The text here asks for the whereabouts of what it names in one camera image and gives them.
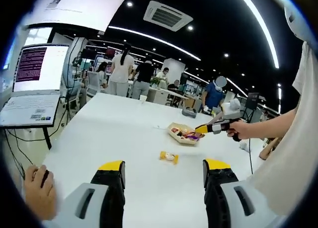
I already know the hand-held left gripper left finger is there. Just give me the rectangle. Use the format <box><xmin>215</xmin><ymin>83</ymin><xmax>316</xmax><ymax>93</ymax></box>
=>
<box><xmin>58</xmin><ymin>160</ymin><xmax>126</xmax><ymax>228</ymax></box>

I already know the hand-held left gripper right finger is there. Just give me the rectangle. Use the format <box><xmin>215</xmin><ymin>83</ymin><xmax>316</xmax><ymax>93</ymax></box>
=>
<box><xmin>202</xmin><ymin>158</ymin><xmax>275</xmax><ymax>228</ymax></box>

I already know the beige hexagonal container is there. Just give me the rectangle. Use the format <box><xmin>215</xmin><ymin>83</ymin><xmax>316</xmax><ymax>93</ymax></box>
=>
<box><xmin>167</xmin><ymin>122</ymin><xmax>207</xmax><ymax>146</ymax></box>

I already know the yellow cake food packet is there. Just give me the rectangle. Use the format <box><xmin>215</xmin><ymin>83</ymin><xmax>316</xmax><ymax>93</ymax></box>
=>
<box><xmin>159</xmin><ymin>151</ymin><xmax>179</xmax><ymax>165</ymax></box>

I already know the person's right hand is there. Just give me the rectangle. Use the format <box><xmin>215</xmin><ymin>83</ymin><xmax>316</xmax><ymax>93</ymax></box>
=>
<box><xmin>226</xmin><ymin>120</ymin><xmax>252</xmax><ymax>141</ymax></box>

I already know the black screen on tripod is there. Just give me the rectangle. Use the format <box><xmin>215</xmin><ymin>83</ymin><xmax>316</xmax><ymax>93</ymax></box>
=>
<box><xmin>245</xmin><ymin>92</ymin><xmax>260</xmax><ymax>109</ymax></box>

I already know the white office desk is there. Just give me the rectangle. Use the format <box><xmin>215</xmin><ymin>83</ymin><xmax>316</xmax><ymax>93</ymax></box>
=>
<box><xmin>146</xmin><ymin>85</ymin><xmax>190</xmax><ymax>107</ymax></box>

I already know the operator in white shirt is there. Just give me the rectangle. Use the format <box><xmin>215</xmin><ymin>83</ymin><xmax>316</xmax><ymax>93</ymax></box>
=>
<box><xmin>245</xmin><ymin>40</ymin><xmax>318</xmax><ymax>216</ymax></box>

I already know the black laptop stand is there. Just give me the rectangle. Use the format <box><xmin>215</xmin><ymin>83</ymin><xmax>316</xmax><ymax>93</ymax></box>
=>
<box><xmin>3</xmin><ymin>125</ymin><xmax>53</xmax><ymax>151</ymax></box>

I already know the curved ceiling light strip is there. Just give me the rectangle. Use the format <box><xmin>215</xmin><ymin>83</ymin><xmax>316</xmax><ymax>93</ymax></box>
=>
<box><xmin>108</xmin><ymin>25</ymin><xmax>202</xmax><ymax>62</ymax></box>
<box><xmin>234</xmin><ymin>0</ymin><xmax>280</xmax><ymax>69</ymax></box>

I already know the white worn headset device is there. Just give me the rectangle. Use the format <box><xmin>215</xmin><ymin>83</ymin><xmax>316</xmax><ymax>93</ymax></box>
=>
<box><xmin>284</xmin><ymin>4</ymin><xmax>314</xmax><ymax>42</ymax></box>

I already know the white laptop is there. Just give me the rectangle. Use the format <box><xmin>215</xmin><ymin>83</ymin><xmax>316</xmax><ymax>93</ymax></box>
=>
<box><xmin>0</xmin><ymin>43</ymin><xmax>71</xmax><ymax>128</ymax></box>

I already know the ceiling air conditioner vent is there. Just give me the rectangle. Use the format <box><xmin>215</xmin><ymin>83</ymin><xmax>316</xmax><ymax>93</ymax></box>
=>
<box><xmin>143</xmin><ymin>0</ymin><xmax>194</xmax><ymax>32</ymax></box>

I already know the white office chair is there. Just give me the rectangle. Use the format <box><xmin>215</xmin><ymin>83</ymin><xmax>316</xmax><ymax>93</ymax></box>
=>
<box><xmin>86</xmin><ymin>71</ymin><xmax>101</xmax><ymax>96</ymax></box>

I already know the large display screen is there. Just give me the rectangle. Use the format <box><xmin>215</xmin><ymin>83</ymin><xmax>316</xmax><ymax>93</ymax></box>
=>
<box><xmin>23</xmin><ymin>0</ymin><xmax>135</xmax><ymax>33</ymax></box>

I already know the grey headset strap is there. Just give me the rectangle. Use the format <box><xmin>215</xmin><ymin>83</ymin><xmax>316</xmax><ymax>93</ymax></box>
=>
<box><xmin>181</xmin><ymin>108</ymin><xmax>197</xmax><ymax>119</ymax></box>

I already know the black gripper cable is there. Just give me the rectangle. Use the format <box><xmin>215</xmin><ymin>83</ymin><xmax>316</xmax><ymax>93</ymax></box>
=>
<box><xmin>247</xmin><ymin>138</ymin><xmax>254</xmax><ymax>176</ymax></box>

